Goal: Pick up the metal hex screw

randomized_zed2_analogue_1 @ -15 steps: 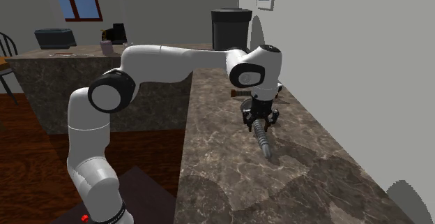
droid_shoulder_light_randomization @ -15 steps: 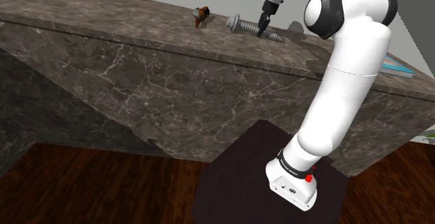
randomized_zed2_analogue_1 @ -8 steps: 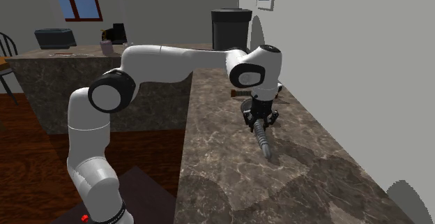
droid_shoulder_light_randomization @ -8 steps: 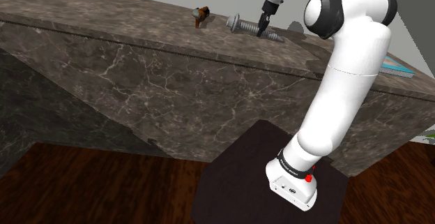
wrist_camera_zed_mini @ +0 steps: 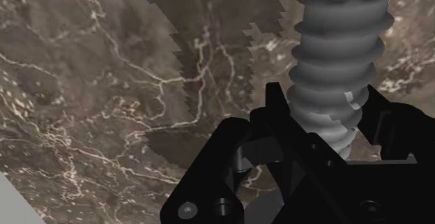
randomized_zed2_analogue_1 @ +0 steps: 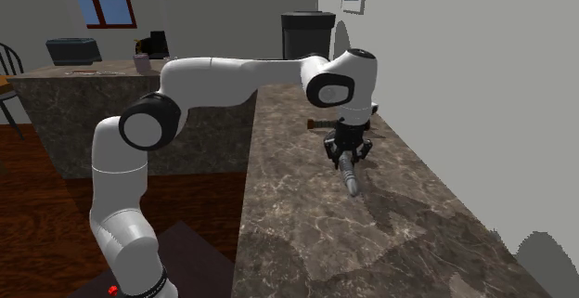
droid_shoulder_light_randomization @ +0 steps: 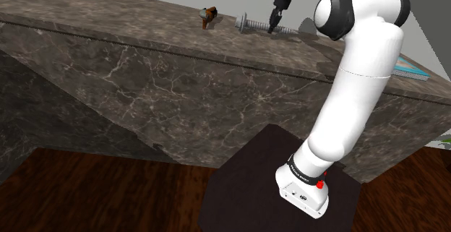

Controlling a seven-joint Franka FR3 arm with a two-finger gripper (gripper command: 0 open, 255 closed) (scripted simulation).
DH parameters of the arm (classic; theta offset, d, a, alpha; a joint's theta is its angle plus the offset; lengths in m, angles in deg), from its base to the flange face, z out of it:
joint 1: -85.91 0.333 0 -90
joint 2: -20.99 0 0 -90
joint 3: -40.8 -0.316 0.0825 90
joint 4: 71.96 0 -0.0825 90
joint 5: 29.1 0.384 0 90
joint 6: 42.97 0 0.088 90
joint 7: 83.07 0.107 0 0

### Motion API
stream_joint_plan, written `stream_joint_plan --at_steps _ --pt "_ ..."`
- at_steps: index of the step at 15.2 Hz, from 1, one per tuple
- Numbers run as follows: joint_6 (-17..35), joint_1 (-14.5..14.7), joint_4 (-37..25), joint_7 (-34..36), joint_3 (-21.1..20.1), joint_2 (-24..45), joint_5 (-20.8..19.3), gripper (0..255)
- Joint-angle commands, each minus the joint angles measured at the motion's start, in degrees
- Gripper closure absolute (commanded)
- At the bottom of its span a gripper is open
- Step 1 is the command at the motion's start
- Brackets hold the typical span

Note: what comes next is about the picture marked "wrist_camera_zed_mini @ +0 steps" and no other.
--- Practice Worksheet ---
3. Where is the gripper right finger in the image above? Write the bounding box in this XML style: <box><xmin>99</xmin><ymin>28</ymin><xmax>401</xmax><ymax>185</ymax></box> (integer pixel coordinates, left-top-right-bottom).
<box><xmin>356</xmin><ymin>84</ymin><xmax>435</xmax><ymax>163</ymax></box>

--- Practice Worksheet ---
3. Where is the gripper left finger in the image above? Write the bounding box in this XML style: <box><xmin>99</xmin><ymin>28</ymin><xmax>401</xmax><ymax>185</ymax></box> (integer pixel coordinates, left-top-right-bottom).
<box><xmin>159</xmin><ymin>82</ymin><xmax>348</xmax><ymax>224</ymax></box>

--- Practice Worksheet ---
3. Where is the grey ribbed vase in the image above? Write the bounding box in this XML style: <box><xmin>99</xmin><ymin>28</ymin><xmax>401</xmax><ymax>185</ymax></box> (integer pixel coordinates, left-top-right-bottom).
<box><xmin>286</xmin><ymin>0</ymin><xmax>404</xmax><ymax>161</ymax></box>

